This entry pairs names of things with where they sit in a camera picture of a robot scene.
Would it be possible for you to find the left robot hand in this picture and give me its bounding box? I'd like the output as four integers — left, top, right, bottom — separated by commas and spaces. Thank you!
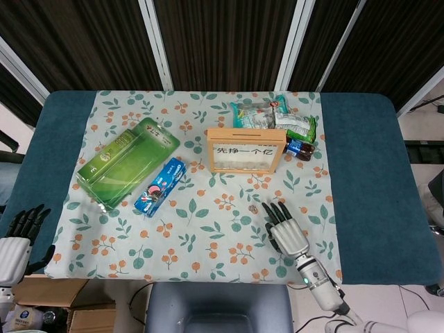
0, 203, 56, 286

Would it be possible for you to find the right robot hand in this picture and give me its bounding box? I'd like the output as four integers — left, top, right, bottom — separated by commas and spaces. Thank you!
261, 200, 311, 260

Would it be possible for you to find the brown cardboard box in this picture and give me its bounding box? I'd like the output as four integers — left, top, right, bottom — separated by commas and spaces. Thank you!
67, 302, 117, 333
13, 275, 91, 308

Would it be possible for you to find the white jug blue label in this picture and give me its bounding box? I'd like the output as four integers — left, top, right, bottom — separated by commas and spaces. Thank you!
8, 307, 39, 332

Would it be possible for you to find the blue office chair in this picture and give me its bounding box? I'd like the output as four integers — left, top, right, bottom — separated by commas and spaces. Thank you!
0, 133, 25, 206

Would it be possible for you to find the floral leaf print tablecloth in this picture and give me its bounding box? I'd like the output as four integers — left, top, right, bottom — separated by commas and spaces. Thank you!
44, 89, 344, 287

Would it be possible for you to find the small cola bottle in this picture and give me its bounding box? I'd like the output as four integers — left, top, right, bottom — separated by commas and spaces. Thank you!
284, 137, 316, 162

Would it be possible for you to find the teal table cover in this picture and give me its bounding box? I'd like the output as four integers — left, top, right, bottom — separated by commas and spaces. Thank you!
6, 89, 438, 287

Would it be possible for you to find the green white snack bag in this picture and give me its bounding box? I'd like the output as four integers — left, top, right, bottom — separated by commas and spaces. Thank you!
273, 112, 318, 144

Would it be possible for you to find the teal white snack bag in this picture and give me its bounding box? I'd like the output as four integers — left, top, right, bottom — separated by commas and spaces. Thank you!
231, 95, 291, 130

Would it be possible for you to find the blue Oreo cookie box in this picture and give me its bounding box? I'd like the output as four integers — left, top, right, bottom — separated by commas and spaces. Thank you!
133, 157, 189, 219

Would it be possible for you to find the green plastic blister package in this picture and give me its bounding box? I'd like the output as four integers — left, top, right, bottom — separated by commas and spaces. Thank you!
75, 117, 182, 213

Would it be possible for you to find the dark ribbed partition screen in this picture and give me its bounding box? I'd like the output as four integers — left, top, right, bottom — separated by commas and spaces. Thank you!
317, 0, 444, 117
137, 0, 307, 92
0, 0, 173, 92
277, 0, 369, 93

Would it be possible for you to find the wooden framed sign box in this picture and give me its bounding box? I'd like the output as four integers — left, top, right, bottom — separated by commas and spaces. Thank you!
206, 127, 288, 174

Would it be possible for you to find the black floor cable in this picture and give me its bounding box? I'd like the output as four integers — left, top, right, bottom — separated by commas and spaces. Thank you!
127, 282, 154, 327

